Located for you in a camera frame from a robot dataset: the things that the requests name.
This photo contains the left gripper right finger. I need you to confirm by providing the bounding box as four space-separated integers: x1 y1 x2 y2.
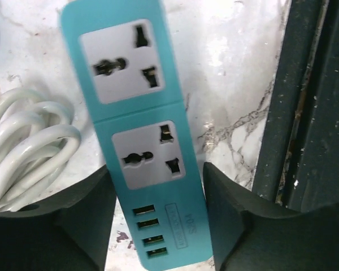
203 162 339 270

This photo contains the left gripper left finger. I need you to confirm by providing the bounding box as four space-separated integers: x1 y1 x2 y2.
0 167 116 271

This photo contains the white teal-strip cable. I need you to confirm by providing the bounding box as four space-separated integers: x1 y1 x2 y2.
0 87 82 214

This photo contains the teal power strip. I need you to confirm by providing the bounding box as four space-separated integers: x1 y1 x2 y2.
60 1 212 270

